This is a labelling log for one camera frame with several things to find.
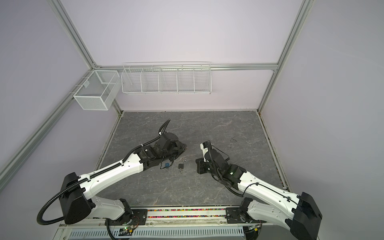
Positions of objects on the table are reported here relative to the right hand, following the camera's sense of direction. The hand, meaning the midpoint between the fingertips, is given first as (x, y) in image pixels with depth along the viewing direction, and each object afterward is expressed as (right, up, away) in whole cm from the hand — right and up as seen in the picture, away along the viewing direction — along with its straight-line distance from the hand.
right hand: (196, 161), depth 77 cm
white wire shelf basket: (-20, +50, +23) cm, 58 cm away
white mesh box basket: (-64, +41, +20) cm, 79 cm away
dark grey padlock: (-10, -6, +15) cm, 19 cm away
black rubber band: (+26, +9, +28) cm, 40 cm away
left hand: (-5, +7, 0) cm, 8 cm away
